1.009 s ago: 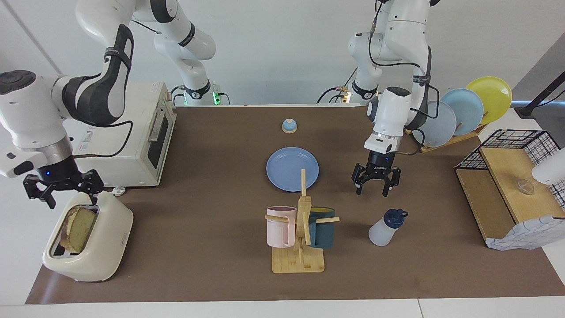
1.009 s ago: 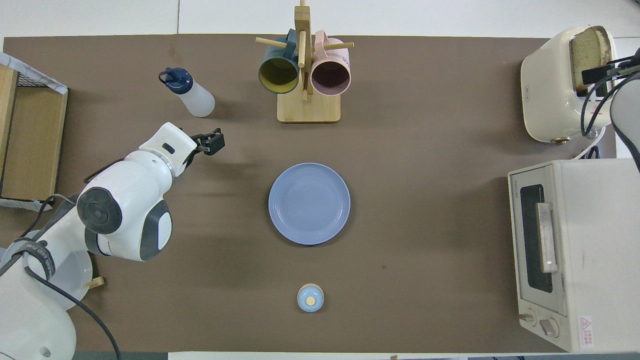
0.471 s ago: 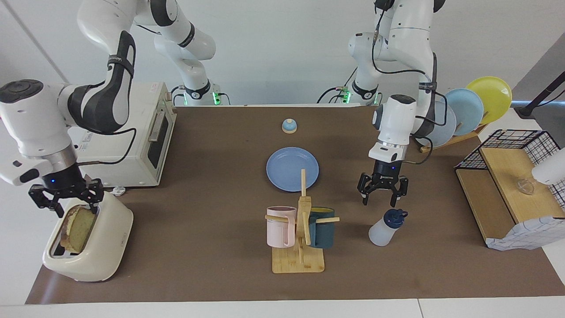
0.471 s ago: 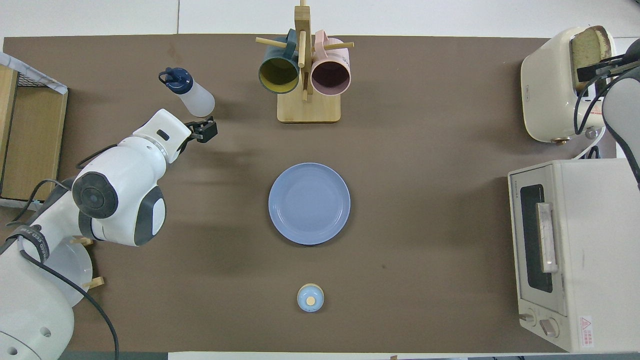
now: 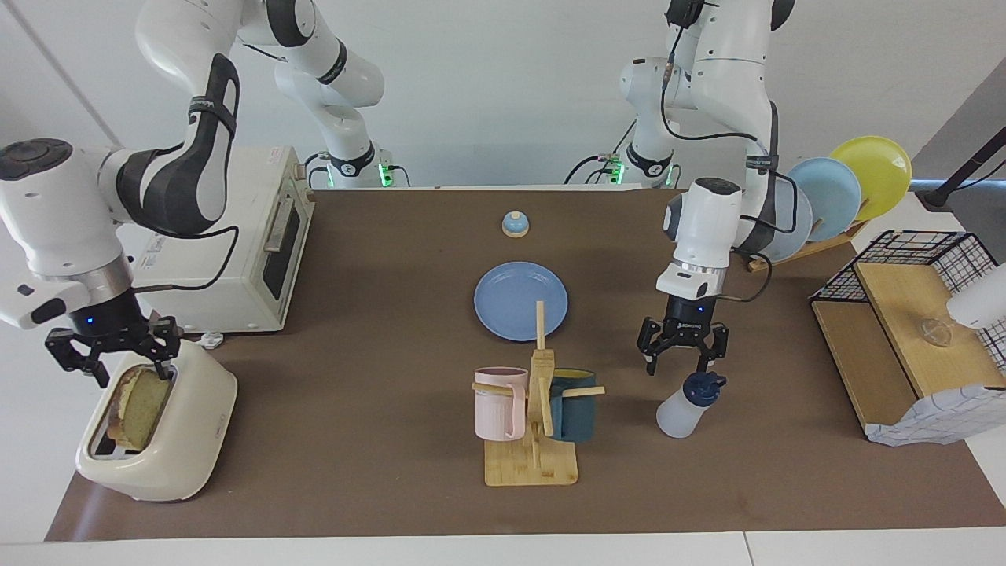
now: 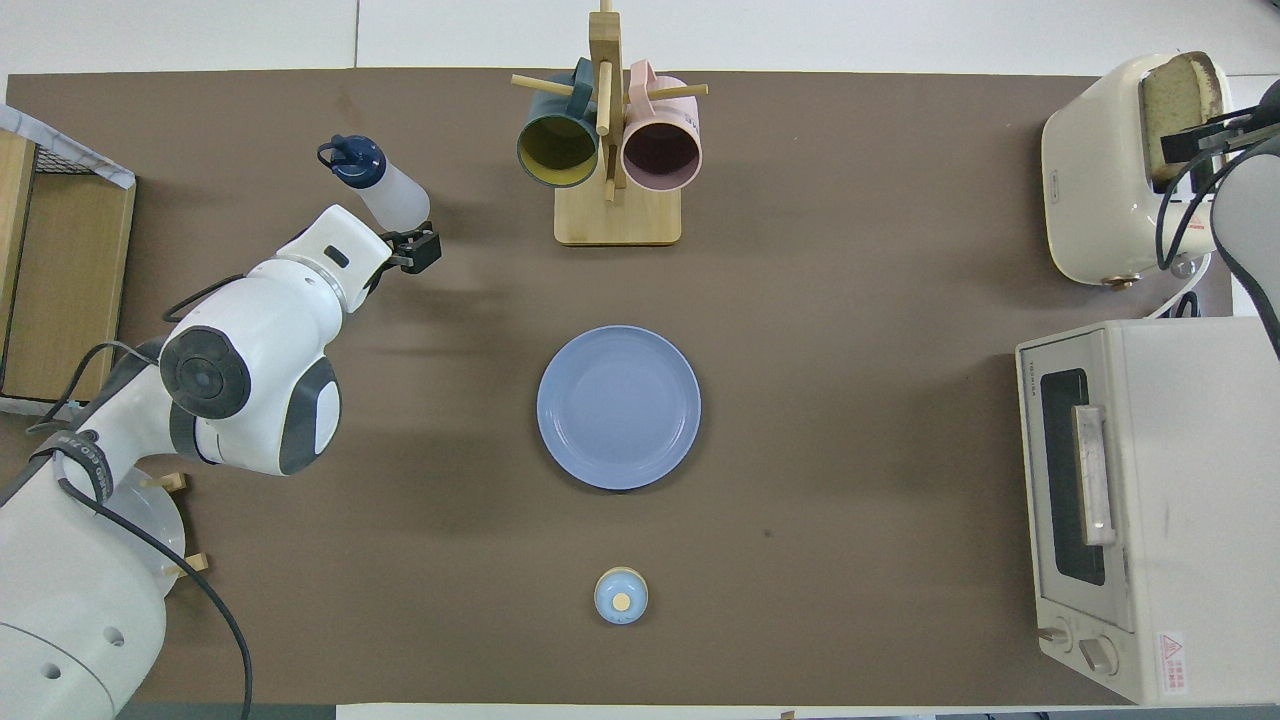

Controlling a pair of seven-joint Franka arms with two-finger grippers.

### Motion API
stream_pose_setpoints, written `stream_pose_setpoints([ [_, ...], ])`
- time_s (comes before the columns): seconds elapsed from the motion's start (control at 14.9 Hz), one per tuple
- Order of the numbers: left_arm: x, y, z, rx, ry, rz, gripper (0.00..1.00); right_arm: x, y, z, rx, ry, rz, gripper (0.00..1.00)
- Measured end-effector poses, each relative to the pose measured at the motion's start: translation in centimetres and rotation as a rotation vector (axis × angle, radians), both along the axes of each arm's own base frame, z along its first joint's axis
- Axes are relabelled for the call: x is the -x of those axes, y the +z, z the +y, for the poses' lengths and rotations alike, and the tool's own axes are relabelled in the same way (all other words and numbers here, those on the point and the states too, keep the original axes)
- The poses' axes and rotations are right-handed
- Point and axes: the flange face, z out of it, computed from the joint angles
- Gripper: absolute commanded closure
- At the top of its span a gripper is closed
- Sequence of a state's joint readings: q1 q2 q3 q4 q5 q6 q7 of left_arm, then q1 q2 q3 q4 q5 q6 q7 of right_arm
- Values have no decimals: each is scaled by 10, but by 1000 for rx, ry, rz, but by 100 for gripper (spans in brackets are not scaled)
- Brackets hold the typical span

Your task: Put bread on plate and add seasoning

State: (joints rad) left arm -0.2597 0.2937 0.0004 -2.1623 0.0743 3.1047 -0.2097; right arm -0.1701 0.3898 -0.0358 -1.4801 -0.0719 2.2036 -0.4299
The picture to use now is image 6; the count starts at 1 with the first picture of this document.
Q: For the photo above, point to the wooden mug tree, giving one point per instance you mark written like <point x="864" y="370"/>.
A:
<point x="617" y="220"/>

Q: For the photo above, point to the white checkered cloth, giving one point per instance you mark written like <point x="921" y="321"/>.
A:
<point x="60" y="145"/>

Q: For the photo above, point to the white toaster oven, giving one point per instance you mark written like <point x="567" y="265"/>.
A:
<point x="1190" y="500"/>

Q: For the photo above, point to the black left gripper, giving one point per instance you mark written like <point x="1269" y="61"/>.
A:
<point x="428" y="250"/>

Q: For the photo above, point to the translucent squeeze bottle blue cap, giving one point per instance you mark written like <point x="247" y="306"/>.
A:
<point x="395" y="195"/>

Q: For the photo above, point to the periwinkle blue plate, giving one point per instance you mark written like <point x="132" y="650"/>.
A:
<point x="618" y="408"/>

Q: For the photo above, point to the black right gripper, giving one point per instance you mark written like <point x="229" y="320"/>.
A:
<point x="1185" y="142"/>

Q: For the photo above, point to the small blue seasoning shaker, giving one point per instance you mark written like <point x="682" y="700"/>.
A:
<point x="620" y="597"/>

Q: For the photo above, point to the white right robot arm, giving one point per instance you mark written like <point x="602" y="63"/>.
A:
<point x="1250" y="210"/>

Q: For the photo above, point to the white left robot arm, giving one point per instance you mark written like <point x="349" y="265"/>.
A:
<point x="260" y="340"/>

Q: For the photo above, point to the wooden plate rack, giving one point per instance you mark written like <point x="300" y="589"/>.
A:
<point x="175" y="481"/>

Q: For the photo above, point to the large brown table mat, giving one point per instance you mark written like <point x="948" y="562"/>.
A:
<point x="800" y="400"/>

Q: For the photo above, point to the white paper scrap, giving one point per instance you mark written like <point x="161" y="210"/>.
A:
<point x="15" y="405"/>

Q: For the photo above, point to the pink ribbed mug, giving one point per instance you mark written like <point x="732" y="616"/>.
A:
<point x="660" y="155"/>

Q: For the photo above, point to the cream two-slot toaster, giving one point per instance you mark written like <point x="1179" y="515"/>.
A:
<point x="1090" y="180"/>

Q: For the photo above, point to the pale grey plate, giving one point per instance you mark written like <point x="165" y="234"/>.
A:
<point x="170" y="530"/>

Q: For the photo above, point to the slice of toast bread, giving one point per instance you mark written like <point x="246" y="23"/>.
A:
<point x="1180" y="90"/>

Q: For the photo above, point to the dark teal mug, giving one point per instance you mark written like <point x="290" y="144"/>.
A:
<point x="556" y="150"/>

